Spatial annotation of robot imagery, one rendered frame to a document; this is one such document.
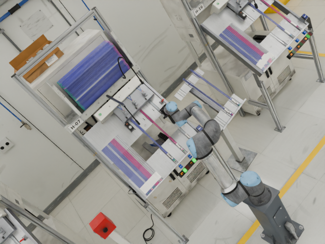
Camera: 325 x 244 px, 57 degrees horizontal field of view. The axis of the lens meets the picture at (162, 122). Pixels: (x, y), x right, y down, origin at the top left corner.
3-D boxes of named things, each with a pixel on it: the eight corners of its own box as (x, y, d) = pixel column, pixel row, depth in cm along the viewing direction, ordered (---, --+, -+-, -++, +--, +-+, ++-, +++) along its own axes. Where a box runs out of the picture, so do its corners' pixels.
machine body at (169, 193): (214, 170, 308) (187, 131, 274) (168, 221, 294) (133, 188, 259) (178, 147, 360) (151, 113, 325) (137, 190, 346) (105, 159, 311)
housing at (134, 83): (144, 86, 259) (143, 80, 246) (103, 126, 249) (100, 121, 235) (138, 80, 260) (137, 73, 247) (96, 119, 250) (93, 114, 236)
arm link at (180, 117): (192, 118, 212) (183, 106, 213) (179, 128, 212) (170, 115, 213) (191, 118, 220) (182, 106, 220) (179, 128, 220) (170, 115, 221)
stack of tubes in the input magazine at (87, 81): (131, 68, 240) (111, 40, 225) (84, 111, 230) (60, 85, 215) (124, 65, 251) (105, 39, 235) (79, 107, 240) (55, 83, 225)
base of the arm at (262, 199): (275, 191, 197) (271, 183, 191) (263, 209, 193) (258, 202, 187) (257, 182, 209) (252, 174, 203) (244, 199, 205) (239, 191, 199)
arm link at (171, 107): (171, 114, 210) (164, 104, 211) (169, 116, 221) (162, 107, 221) (180, 108, 212) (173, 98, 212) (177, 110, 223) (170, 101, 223)
